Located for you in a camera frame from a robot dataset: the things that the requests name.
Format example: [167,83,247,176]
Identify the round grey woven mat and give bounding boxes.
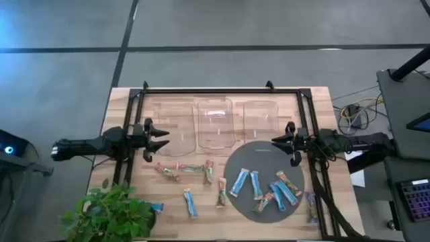
[223,140,306,224]

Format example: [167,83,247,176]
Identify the green potted plant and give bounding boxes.
[59,177,157,242]

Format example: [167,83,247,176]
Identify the grey desk top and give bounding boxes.
[376,69,430,161]

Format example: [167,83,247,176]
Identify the black stand leg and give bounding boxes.
[19,161,54,177]

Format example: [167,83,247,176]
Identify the black device blue light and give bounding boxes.
[0,129,30,165]

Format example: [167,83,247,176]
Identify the clear plastic bin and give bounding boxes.
[197,98,236,150]
[156,102,198,157]
[243,99,280,144]

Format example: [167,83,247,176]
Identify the black power brick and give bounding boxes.
[347,104,363,129]

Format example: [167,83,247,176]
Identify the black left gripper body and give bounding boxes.
[133,118,154,163]

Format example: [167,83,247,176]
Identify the black cable sleeve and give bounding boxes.
[310,167,367,240]

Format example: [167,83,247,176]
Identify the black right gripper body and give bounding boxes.
[286,121,310,167]

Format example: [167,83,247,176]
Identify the black aluminium frame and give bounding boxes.
[112,86,337,240]

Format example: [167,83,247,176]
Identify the black tablet screen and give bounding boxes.
[405,112,430,133]

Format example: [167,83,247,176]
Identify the black coiled cable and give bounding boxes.
[335,106,370,136]

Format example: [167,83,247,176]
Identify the grey keyboard desk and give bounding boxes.
[384,156,430,242]

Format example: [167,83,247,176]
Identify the orange granola bar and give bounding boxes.
[275,170,302,197]
[216,177,228,208]

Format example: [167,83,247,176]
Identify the yellow cable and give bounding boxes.
[340,97,384,119]

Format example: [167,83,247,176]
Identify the white paper sheet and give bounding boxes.
[344,151,366,188]

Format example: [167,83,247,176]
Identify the purple granola bar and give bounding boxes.
[304,191,319,225]

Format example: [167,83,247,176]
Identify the black keyboard purple keys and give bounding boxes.
[399,179,430,223]

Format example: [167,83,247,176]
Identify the black pole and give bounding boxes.
[391,44,430,81]

